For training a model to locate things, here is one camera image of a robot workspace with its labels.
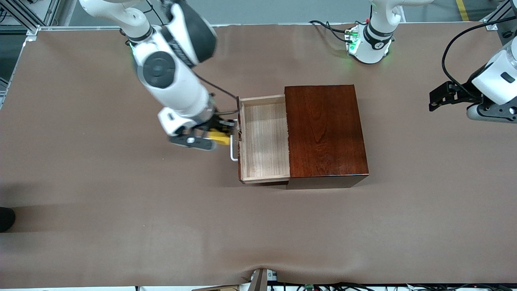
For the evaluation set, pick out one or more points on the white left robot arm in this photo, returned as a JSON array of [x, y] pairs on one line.
[[371, 48]]

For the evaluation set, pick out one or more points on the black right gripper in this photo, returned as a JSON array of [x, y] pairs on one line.
[[218, 123]]

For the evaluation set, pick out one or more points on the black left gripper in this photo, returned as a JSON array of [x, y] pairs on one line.
[[463, 91]]

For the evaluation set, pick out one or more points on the brown table cover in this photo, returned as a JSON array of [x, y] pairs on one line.
[[161, 226]]

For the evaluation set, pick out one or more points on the dark wooden drawer cabinet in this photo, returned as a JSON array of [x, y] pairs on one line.
[[327, 129]]

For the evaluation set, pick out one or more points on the yellow block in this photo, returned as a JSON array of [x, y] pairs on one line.
[[220, 139]]

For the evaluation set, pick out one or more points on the aluminium table edge rail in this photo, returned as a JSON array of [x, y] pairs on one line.
[[80, 28]]

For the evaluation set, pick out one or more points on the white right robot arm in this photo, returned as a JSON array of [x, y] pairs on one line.
[[173, 81]]

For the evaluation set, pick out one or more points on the yellow floor tape strip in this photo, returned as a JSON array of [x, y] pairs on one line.
[[463, 10]]

